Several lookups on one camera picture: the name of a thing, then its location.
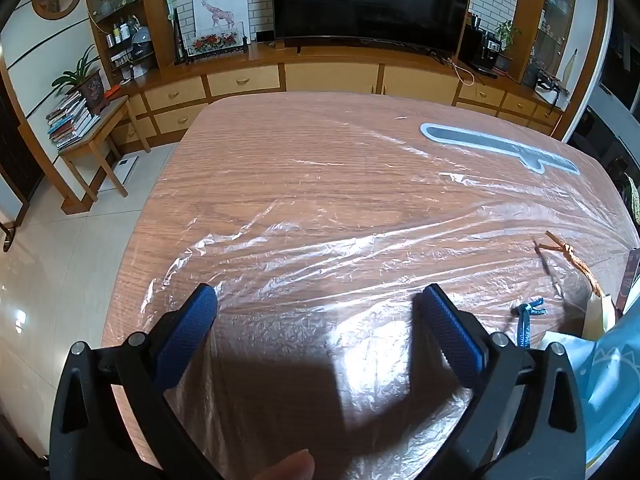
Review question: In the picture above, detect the dark bag pile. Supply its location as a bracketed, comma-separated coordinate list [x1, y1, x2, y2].
[607, 156, 640, 223]

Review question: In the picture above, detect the person's left hand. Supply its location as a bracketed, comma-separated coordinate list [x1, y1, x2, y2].
[250, 452, 316, 480]

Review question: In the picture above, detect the black coffee machine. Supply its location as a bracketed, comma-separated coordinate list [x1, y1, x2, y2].
[457, 25, 503, 78]

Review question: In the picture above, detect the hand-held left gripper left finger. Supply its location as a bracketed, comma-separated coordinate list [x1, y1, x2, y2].
[50, 282, 226, 480]

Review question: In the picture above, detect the white cable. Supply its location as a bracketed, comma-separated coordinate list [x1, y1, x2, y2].
[447, 57, 476, 83]

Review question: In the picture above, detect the dark wooden door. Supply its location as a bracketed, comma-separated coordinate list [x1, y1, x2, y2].
[0, 77, 46, 206]

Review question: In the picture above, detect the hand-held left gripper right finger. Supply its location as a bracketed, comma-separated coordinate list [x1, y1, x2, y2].
[410, 282, 586, 480]

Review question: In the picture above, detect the grey knife-shaped mat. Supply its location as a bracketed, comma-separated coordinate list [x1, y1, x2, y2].
[420, 122, 581, 175]

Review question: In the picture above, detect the light blue paper bag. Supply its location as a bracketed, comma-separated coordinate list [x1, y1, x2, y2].
[510, 297, 640, 466]

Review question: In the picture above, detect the potted plant in dark pot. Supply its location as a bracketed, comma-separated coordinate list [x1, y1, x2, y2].
[51, 44, 111, 113]

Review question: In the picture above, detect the black flat-screen television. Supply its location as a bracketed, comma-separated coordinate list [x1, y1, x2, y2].
[270, 0, 475, 56]

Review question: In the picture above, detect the cream bag with orange handle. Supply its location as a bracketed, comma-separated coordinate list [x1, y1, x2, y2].
[532, 230, 631, 333]

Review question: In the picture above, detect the framed red flower picture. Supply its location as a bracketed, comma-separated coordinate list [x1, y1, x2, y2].
[185, 30, 250, 63]

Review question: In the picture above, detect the white bathroom scale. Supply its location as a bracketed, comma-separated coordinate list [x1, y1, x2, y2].
[102, 155, 138, 192]

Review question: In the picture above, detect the giraffe drawing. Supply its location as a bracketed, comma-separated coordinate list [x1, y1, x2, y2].
[192, 0, 251, 41]

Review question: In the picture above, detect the small leafy potted plant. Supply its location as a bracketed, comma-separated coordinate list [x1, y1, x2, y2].
[492, 20, 523, 73]

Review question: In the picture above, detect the stack of books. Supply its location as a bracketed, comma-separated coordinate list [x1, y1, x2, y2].
[46, 92, 101, 150]

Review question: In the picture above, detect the grey helmet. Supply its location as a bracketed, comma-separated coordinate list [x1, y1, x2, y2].
[129, 27, 155, 58]

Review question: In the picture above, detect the wooden side table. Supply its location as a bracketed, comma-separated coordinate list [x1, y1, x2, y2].
[57, 95, 152, 211]

